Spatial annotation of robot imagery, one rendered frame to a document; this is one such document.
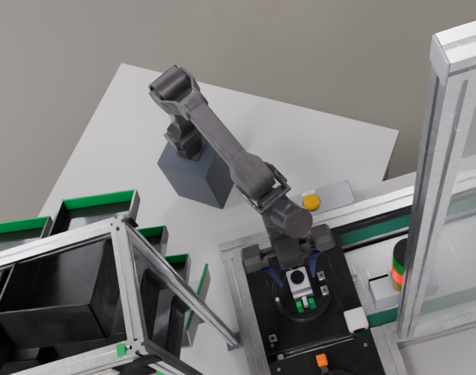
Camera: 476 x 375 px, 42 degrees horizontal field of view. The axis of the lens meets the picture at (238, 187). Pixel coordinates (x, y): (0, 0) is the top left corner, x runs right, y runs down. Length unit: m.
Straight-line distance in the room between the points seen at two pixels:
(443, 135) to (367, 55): 2.39
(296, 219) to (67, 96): 2.25
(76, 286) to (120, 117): 1.08
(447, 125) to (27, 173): 2.67
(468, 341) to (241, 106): 0.89
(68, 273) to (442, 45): 0.65
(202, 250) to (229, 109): 0.44
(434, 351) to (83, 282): 0.91
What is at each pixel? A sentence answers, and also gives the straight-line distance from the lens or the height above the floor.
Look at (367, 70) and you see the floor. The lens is 2.93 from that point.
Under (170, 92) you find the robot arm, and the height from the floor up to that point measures 1.43.
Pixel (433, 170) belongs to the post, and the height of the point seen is 1.81.
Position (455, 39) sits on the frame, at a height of 1.99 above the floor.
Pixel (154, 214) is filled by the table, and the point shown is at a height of 0.86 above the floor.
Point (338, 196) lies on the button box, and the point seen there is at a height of 0.96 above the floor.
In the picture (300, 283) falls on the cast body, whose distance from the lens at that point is 1.37.
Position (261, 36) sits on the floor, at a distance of 3.11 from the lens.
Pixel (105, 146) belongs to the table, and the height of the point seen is 0.86.
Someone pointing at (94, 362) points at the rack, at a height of 1.66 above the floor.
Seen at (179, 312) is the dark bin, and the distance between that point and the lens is 1.20.
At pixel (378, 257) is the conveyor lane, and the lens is 1.56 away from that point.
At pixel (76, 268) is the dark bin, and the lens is 0.97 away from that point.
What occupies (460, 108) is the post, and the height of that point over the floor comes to 1.91.
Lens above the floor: 2.40
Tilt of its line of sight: 63 degrees down
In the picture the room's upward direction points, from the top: 25 degrees counter-clockwise
